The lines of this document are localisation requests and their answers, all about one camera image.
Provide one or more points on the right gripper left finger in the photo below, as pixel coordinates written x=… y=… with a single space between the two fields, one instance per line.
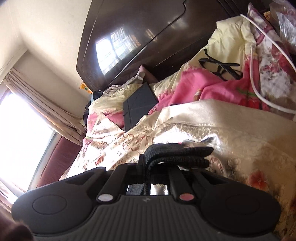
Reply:
x=117 y=184

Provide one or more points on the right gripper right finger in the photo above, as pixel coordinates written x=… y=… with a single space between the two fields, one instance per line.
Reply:
x=179 y=187

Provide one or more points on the dark grey plaid pants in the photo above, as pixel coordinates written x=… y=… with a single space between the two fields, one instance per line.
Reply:
x=153 y=165

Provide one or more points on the right gloved hand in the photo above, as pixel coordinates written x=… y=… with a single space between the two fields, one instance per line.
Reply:
x=11 y=230

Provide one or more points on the maroon window bench cushion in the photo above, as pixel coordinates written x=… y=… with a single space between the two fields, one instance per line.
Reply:
x=56 y=160

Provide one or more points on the right beige curtain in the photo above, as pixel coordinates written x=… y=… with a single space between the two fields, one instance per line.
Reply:
x=66 y=124

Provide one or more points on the black tablet case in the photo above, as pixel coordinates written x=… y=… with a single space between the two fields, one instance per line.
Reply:
x=138 y=105

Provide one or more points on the floral bed quilt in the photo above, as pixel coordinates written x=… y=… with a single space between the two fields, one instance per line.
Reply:
x=253 y=138

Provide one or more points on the window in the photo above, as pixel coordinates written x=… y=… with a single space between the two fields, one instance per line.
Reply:
x=27 y=142

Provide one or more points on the yellow snack bag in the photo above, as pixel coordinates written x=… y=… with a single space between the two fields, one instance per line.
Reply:
x=83 y=86

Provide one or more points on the black eyeglasses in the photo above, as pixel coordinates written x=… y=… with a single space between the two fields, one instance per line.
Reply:
x=219 y=68

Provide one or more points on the dark wooden headboard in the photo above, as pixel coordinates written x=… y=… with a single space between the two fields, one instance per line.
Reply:
x=120 y=36

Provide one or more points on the floral pillow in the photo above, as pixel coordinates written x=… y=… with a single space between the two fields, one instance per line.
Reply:
x=277 y=77

